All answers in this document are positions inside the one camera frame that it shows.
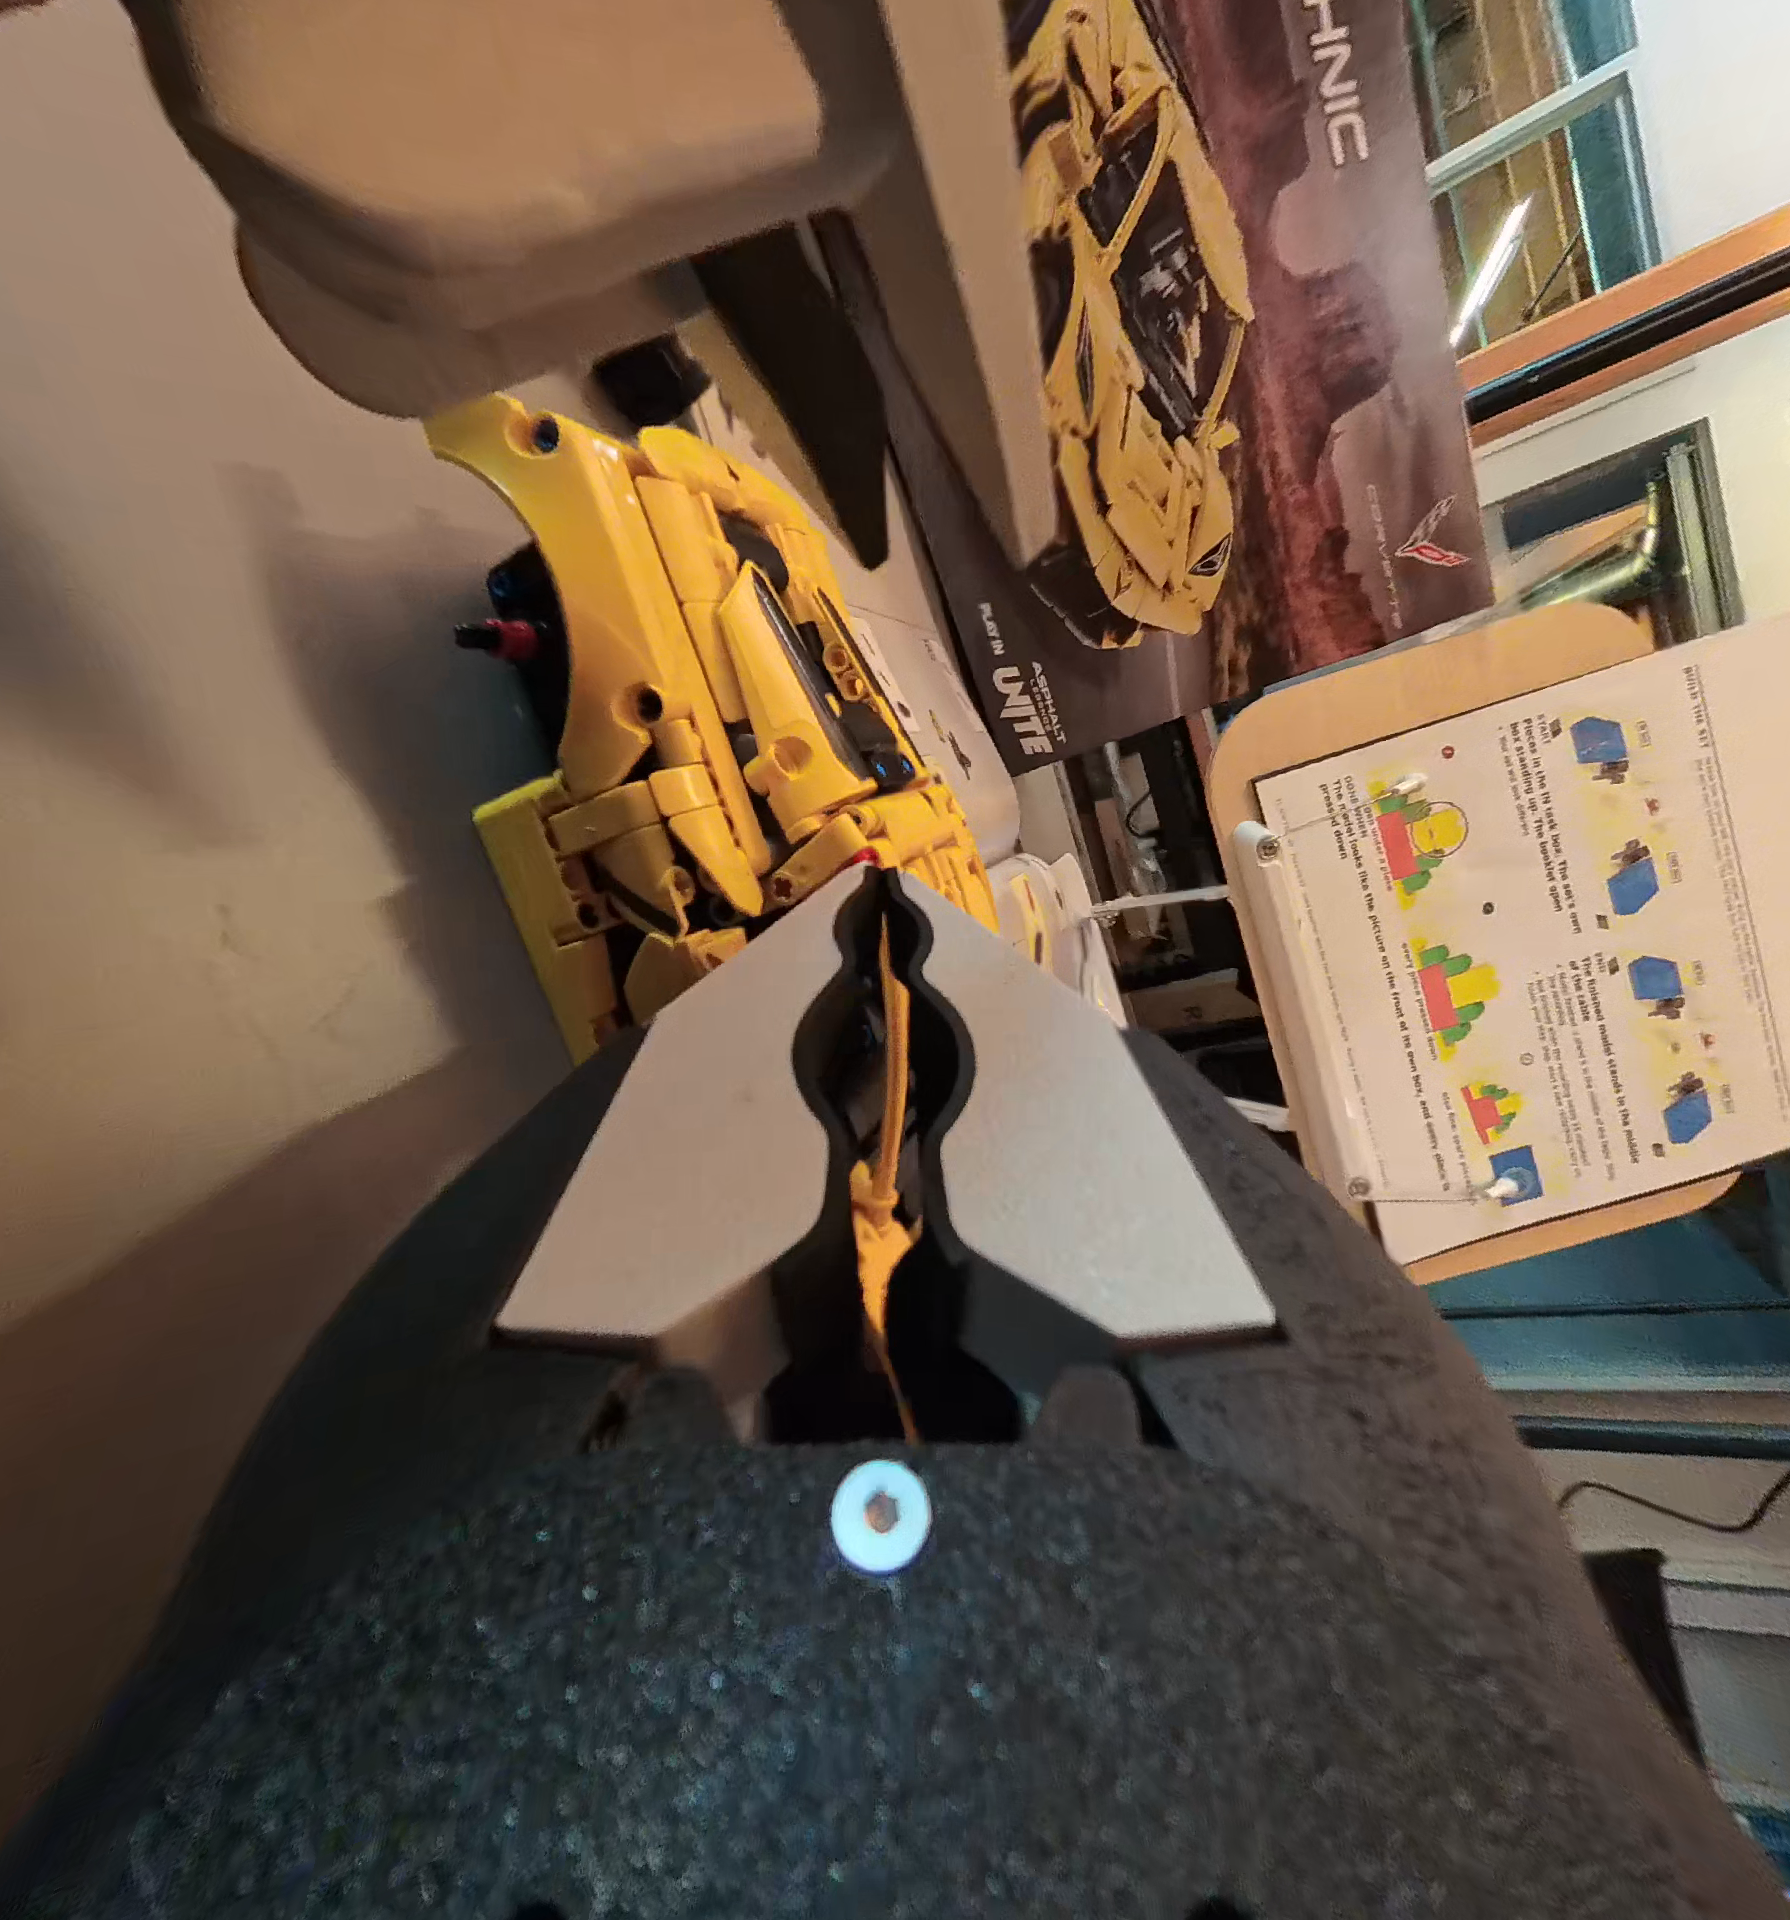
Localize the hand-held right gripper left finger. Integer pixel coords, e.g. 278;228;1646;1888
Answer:
492;864;890;1445

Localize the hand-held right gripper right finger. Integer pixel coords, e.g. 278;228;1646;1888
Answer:
894;871;1279;1442

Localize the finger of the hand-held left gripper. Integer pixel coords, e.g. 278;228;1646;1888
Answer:
128;0;915;415
689;0;1064;575

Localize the building instruction booklet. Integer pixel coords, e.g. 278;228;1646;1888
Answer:
694;382;1026;859

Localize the yellow toy brick car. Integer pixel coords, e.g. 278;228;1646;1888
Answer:
427;394;1055;1478

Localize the grey desk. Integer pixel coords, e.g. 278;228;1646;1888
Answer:
0;0;1016;1907

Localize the toy car set box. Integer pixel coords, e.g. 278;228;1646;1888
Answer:
865;0;1497;773

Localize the white document stand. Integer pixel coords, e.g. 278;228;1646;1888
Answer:
986;596;1790;1290

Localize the printed instruction sheet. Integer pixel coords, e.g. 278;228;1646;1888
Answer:
1256;593;1790;1269

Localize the black cable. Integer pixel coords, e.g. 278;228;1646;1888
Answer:
1561;1458;1790;1534

